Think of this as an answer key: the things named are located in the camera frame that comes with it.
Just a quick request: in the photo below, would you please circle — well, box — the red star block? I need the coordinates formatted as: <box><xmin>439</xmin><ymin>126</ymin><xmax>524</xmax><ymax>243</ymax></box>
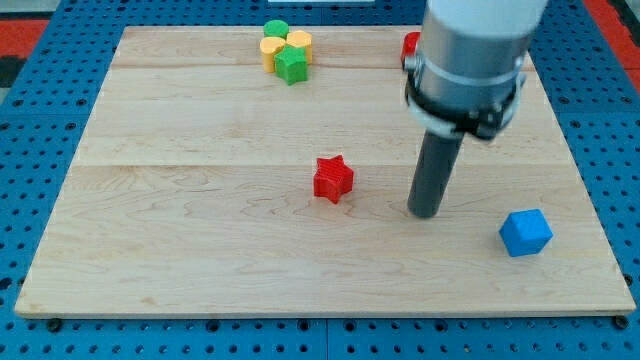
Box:
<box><xmin>313</xmin><ymin>155</ymin><xmax>354</xmax><ymax>204</ymax></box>

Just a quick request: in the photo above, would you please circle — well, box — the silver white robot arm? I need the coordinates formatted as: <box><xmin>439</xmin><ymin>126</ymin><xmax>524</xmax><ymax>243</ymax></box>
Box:
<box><xmin>403</xmin><ymin>0</ymin><xmax>547</xmax><ymax>140</ymax></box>

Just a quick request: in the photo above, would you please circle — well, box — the red block behind arm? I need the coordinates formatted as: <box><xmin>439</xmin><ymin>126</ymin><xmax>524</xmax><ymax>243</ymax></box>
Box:
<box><xmin>400</xmin><ymin>31</ymin><xmax>421</xmax><ymax>65</ymax></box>

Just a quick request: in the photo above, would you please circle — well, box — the light wooden board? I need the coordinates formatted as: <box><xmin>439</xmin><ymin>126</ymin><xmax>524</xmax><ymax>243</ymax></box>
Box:
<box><xmin>15</xmin><ymin>26</ymin><xmax>636</xmax><ymax>319</ymax></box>

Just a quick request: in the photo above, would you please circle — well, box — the green star block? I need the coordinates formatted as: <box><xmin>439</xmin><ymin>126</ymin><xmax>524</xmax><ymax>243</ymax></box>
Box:
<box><xmin>274</xmin><ymin>45</ymin><xmax>308</xmax><ymax>85</ymax></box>

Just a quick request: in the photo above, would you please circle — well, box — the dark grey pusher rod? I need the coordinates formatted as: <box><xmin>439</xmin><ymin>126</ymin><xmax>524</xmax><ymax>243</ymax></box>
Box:
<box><xmin>407</xmin><ymin>131</ymin><xmax>462</xmax><ymax>218</ymax></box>

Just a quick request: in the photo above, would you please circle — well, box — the yellow heart block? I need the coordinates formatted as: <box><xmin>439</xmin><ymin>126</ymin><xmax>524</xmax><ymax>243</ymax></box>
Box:
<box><xmin>259</xmin><ymin>30</ymin><xmax>313</xmax><ymax>73</ymax></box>

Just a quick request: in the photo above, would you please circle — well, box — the green cylinder block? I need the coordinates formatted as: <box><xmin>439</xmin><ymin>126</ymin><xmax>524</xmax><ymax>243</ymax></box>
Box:
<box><xmin>263</xmin><ymin>19</ymin><xmax>290</xmax><ymax>39</ymax></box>

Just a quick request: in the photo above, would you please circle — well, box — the blue cube block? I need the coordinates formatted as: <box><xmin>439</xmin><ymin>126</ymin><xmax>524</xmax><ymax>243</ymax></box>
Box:
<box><xmin>499</xmin><ymin>209</ymin><xmax>554</xmax><ymax>257</ymax></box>

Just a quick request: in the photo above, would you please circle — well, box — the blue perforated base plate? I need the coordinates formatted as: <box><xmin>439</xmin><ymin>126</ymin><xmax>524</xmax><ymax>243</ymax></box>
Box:
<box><xmin>1</xmin><ymin>0</ymin><xmax>639</xmax><ymax>359</ymax></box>

